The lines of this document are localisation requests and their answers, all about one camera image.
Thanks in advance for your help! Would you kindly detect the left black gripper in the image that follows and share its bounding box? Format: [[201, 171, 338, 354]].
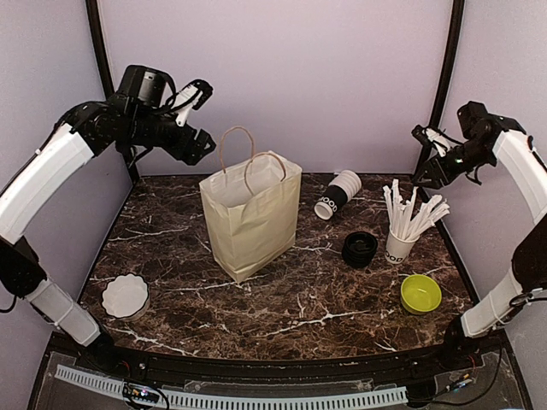
[[125, 103, 215, 164]]

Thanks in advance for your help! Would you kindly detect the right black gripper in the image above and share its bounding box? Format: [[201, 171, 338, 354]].
[[413, 138, 496, 189]]

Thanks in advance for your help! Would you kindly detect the cream paper bag with handles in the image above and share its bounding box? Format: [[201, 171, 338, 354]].
[[199, 146, 303, 283]]

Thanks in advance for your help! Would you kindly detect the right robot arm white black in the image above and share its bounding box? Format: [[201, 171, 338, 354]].
[[411, 102, 546, 371]]

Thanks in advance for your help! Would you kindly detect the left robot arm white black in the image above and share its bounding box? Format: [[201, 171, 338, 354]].
[[1, 102, 215, 372]]

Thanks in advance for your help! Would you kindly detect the bundle of wrapped straws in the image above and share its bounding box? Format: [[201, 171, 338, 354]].
[[383, 179, 450, 242]]

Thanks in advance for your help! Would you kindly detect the white cup holding straws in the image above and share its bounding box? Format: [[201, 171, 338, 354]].
[[385, 229, 417, 265]]

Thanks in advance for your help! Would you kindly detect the stack of paper cups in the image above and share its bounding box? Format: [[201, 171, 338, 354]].
[[314, 170, 362, 220]]

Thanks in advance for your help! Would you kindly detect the stack of black lids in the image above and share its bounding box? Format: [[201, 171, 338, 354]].
[[341, 231, 378, 268]]

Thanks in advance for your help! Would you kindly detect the green bowl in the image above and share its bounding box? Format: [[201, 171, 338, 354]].
[[401, 274, 442, 315]]

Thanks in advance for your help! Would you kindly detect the white scalloped bowl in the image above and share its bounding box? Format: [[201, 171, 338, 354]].
[[102, 273, 150, 321]]

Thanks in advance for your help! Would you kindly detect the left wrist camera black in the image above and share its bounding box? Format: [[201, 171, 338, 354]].
[[116, 65, 175, 108]]

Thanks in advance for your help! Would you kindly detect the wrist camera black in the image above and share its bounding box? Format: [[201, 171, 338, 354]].
[[116, 65, 175, 108], [457, 101, 490, 140]]

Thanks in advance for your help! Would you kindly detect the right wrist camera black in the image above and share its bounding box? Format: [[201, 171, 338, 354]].
[[457, 101, 490, 140]]

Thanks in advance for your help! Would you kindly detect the right black frame post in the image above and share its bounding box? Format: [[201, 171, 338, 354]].
[[429, 0, 465, 127]]

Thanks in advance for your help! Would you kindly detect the black frame post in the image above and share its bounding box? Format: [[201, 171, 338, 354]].
[[85, 0, 140, 185], [429, 0, 465, 127]]

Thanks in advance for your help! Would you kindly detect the left black frame post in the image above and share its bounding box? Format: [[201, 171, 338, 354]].
[[85, 0, 140, 185]]

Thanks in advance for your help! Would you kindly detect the white cable duct strip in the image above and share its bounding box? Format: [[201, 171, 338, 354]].
[[55, 365, 409, 409]]

